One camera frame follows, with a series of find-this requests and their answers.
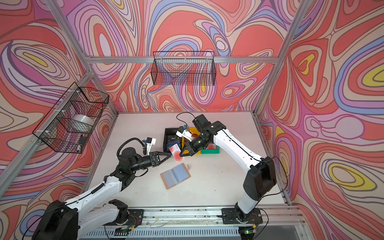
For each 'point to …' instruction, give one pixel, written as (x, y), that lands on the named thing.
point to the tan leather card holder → (175, 175)
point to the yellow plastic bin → (195, 133)
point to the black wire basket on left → (67, 127)
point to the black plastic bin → (166, 144)
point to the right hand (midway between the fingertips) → (184, 157)
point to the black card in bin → (173, 138)
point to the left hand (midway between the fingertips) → (170, 157)
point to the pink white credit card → (175, 151)
